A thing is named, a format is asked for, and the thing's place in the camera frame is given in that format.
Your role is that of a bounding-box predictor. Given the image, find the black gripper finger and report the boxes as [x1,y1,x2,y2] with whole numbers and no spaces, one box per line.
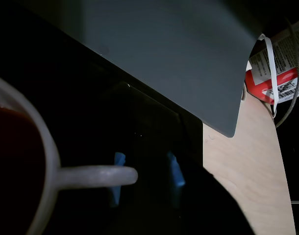
[102,150,130,235]
[164,149,253,235]

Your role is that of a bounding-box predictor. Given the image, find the translucent pink plastic kettle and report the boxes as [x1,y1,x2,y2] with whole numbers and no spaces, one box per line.
[0,72,139,235]

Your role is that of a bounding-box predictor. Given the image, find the grey silicone mat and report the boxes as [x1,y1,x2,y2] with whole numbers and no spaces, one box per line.
[17,0,265,139]

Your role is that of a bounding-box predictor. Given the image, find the red and white carton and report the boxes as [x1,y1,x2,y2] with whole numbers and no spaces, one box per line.
[245,17,299,105]

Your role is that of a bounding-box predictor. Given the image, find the white flat strap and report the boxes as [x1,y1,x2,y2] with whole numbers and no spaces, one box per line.
[258,33,280,118]

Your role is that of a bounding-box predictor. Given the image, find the grey braided cable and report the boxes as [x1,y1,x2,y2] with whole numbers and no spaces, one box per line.
[275,18,299,128]

